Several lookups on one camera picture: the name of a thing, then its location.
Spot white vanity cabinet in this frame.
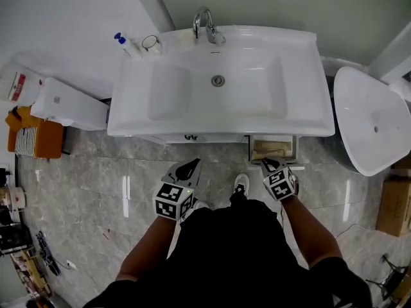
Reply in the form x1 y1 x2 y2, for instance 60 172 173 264
149 133 302 146

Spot white toilet tank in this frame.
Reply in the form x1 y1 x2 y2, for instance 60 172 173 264
30 76 110 132

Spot black cable bundle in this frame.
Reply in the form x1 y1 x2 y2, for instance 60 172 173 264
35 230 61 277

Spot chrome faucet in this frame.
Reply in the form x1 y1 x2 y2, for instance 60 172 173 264
192 6 227 47

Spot tan toiletry item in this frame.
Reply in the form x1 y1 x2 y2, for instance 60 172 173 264
254 141 292 157

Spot person's black clothing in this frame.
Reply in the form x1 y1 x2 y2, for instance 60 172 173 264
82 191 374 308

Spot person's right forearm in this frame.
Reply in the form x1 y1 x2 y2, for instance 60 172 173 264
280 195 344 271

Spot white bottle with blue cap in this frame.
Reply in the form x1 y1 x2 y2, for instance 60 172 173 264
113 31 144 60

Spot open white drawer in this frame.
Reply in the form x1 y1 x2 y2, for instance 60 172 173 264
248 134 305 171

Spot white package with red label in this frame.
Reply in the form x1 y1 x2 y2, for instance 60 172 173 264
0 70 45 105

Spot large cardboard box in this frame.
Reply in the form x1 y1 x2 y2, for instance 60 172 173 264
375 174 411 237

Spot black box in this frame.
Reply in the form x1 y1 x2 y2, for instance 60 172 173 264
0 224 33 257

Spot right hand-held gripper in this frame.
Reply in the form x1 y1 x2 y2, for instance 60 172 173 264
259 157 300 202

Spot striped cloth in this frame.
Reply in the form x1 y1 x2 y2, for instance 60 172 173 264
14 126 39 157

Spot clear glass cup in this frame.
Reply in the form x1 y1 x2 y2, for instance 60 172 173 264
141 34 164 56

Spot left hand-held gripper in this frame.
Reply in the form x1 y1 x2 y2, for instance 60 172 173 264
152 158 204 221

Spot person's white right shoe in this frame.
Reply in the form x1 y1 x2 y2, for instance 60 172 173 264
233 173 252 201

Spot white sink counter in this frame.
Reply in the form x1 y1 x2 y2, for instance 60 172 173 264
106 24 337 138

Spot black tripod stand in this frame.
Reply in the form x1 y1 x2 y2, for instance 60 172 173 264
365 253 411 302

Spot wooden rack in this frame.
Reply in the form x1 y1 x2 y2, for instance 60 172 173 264
12 250 53 303

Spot person's left forearm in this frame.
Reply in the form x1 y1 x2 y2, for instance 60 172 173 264
114 216 178 282

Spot white freestanding basin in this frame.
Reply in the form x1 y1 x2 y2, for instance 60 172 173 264
333 65 411 177

